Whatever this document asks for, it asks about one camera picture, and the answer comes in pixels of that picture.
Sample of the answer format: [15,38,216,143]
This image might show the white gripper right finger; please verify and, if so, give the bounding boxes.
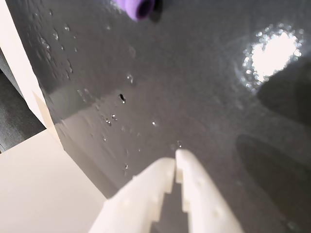
[174,149,245,233]

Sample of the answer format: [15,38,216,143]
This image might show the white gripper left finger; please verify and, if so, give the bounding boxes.
[88,157,176,233]

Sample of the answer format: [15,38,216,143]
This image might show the purple pen grip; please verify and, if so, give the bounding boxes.
[116,0,155,21]

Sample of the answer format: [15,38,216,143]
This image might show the dark grey table mat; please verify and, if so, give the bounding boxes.
[7,0,311,233]

